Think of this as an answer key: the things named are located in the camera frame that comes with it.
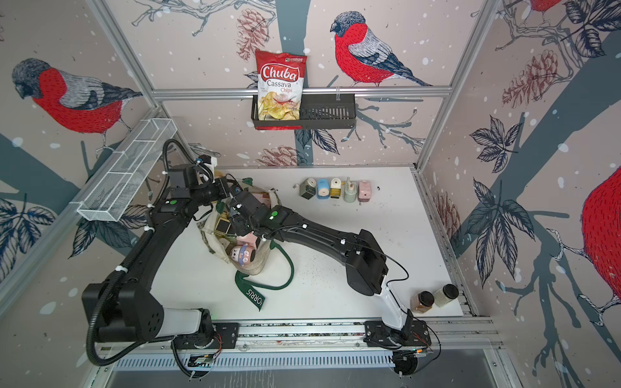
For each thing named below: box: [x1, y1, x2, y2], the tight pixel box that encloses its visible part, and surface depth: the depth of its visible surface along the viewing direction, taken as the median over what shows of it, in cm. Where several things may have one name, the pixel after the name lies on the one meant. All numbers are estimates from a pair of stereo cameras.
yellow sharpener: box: [329, 177, 343, 200], surface depth 109 cm
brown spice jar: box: [409, 290, 436, 314], surface depth 74 cm
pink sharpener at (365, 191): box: [357, 180, 372, 203], surface depth 106 cm
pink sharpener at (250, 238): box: [236, 231, 258, 247], surface depth 91 cm
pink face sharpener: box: [230, 244, 257, 266], surface depth 85 cm
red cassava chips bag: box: [255, 49, 308, 131], surface depth 86 cm
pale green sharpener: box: [342, 177, 359, 203], surface depth 106 cm
